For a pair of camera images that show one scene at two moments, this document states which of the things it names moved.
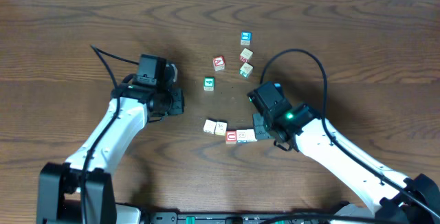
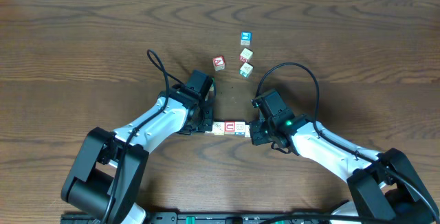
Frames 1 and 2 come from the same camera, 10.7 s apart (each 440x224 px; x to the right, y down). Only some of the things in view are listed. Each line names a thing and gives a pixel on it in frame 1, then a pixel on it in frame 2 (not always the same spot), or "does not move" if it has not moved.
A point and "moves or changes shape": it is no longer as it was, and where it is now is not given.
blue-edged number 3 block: x=241 y=136 → x=240 y=128
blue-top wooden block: x=245 y=38 does not move
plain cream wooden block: x=250 y=136 moves or changes shape
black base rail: x=245 y=218 does not move
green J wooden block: x=246 y=69 does not move
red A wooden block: x=218 y=63 does not move
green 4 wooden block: x=209 y=83 does not move
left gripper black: x=177 y=101 → x=207 y=118
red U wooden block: x=230 y=137 → x=229 y=128
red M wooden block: x=246 y=55 does not move
